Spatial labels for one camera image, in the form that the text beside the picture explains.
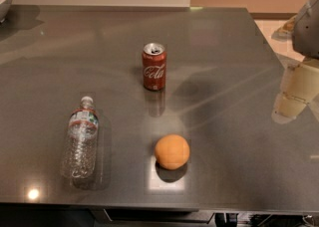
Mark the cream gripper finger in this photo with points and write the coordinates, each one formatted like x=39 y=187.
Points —
x=299 y=87

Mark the orange fruit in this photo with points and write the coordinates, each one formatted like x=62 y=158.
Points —
x=172 y=151

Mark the clear plastic water bottle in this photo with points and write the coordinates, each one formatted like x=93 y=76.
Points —
x=80 y=152

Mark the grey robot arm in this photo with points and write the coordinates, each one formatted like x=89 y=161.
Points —
x=305 y=33

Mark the red coke can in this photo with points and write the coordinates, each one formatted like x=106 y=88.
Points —
x=154 y=66

